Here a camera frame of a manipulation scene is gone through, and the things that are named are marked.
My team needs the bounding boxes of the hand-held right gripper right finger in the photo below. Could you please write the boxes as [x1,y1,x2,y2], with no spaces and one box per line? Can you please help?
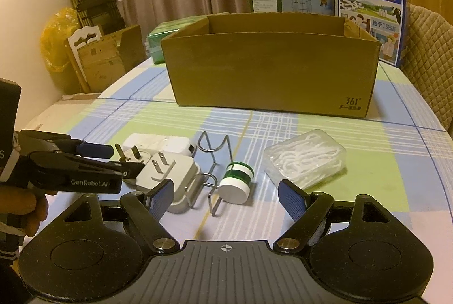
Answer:
[273,179,393,253]

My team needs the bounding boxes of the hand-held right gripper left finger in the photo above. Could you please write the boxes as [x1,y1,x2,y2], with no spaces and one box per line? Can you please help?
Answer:
[60,178,178,254]

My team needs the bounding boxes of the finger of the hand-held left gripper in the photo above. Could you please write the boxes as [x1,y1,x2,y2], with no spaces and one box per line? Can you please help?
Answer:
[19,130,114,159]
[30,152,145,180]

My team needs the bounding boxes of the white three-pin plug adapter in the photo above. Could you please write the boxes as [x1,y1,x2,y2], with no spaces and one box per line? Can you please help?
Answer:
[114,144,151,186]

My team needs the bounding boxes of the white two-pin charger block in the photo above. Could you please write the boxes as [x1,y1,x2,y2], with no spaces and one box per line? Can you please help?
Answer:
[135,152,203,215]

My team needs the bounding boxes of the clear box of floss picks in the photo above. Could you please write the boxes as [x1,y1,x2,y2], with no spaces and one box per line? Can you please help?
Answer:
[264,129,347,190]

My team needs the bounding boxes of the white oblong power bank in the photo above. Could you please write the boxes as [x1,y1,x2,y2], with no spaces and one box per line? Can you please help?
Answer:
[123,133,197,158]

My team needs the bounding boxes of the green and white jar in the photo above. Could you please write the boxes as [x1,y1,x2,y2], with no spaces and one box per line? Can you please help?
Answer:
[217,162,256,205]

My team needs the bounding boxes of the brown cardboard box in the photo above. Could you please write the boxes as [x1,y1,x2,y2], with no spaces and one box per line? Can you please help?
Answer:
[160,13,382,119]

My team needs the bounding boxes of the person's left hand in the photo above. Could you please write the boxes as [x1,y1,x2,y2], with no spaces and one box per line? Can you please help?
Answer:
[0,189,48,237]

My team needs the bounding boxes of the cream printed cloth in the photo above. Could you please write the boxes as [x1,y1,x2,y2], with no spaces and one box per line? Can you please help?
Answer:
[23,93,104,136]

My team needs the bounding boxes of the worn cardboard carton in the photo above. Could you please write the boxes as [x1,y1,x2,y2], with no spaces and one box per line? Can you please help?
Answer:
[78,24,142,92]

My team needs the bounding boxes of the yellow plastic bag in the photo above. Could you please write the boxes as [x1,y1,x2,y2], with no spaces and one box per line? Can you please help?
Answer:
[40,7,84,73]

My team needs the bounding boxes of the white carved chair back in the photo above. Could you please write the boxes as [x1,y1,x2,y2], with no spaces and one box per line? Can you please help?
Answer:
[65,24,104,94]

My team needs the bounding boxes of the green drink carton pack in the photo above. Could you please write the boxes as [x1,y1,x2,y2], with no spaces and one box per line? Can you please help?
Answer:
[146,12,227,65]

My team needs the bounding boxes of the chair with quilted cover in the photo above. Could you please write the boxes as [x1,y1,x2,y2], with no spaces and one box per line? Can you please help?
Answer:
[400,5,453,138]

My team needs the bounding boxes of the blue milk carton box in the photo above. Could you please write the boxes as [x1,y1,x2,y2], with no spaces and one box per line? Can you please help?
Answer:
[334,0,412,68]

